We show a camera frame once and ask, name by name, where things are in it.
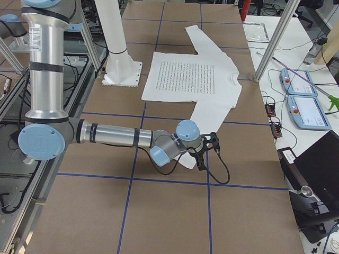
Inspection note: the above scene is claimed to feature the aluminium side frame rail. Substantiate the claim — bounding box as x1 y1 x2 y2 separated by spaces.
1 51 105 253

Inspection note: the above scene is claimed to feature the clear plastic bag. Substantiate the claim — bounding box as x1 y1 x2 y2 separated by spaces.
243 22 270 43

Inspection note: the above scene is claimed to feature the green-handled reacher grabber tool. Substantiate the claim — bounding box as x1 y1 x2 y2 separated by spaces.
272 56 339 112

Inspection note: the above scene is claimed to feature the orange circuit board upper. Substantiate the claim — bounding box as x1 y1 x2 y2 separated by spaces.
265 104 276 117

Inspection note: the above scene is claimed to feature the blue teach pendant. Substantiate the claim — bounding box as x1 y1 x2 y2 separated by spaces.
280 68 318 97
287 95 332 131

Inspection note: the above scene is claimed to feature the aluminium frame post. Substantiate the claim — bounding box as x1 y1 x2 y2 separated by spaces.
253 0 300 83

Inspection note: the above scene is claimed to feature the black laptop computer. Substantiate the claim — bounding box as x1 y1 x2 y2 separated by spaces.
294 130 338 210

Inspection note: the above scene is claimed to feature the lower blue teach pendant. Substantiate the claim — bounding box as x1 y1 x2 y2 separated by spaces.
287 95 332 131

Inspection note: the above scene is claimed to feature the upper blue teach pendant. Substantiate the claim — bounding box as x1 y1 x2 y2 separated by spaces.
280 68 318 97

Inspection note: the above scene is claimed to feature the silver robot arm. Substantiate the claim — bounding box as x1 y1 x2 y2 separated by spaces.
1 14 27 39
18 1 220 170

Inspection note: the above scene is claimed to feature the black box with white label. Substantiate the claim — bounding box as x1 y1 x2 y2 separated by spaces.
277 147 314 198

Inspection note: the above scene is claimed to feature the orange circuit board lower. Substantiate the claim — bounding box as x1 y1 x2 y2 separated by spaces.
270 123 282 139

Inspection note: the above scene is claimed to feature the orange circuit board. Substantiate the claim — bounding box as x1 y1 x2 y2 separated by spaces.
265 104 276 117
270 123 282 139

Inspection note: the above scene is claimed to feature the white long-sleeve printed shirt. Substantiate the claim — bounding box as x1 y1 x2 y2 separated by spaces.
140 25 243 170

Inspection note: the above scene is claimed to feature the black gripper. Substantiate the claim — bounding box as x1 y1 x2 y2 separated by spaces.
195 132 220 170

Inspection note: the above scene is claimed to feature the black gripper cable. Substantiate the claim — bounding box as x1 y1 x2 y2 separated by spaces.
137 147 230 184

